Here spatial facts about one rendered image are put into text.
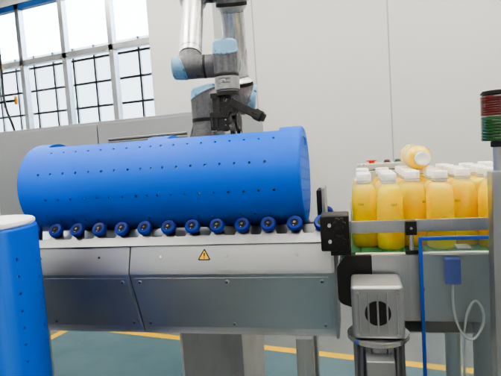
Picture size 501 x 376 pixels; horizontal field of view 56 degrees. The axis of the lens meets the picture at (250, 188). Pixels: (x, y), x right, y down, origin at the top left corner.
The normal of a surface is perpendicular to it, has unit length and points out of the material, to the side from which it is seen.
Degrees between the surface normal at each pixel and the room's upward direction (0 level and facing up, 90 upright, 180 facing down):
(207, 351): 90
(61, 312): 108
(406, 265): 90
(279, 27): 90
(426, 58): 90
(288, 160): 69
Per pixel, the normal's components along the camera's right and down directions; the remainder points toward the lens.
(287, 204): -0.15, 0.58
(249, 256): -0.22, -0.25
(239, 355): 0.37, 0.05
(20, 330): 0.85, -0.01
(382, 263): -0.21, 0.09
